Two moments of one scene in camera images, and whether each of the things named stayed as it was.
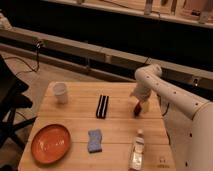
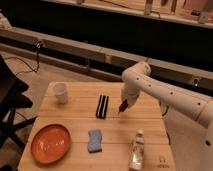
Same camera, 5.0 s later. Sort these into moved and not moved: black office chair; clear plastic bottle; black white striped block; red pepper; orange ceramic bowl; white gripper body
Moved: red pepper; white gripper body
Not moved: black white striped block; clear plastic bottle; orange ceramic bowl; black office chair
